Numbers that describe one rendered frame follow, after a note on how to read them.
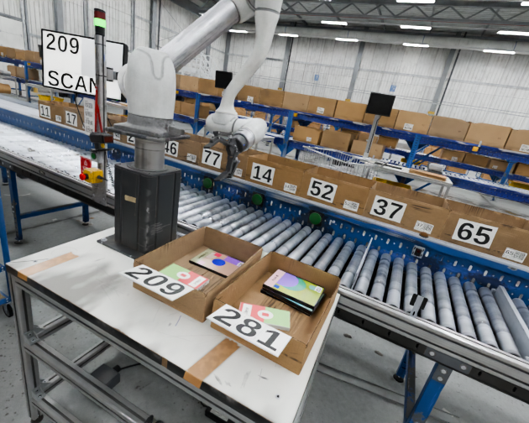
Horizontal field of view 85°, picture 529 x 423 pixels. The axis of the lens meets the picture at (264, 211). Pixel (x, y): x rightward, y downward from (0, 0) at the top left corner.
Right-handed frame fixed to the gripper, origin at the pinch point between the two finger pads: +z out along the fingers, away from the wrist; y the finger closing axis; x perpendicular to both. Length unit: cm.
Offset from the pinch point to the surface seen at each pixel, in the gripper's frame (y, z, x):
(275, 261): -37.4, 9.4, 23.0
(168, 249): -20.6, 28.7, -8.4
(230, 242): -31.7, 8.5, 2.9
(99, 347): -72, 53, -59
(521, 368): -68, 8, 103
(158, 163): 5.3, 11.0, -16.2
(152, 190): -1.0, 19.8, -14.2
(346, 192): -48, -62, 33
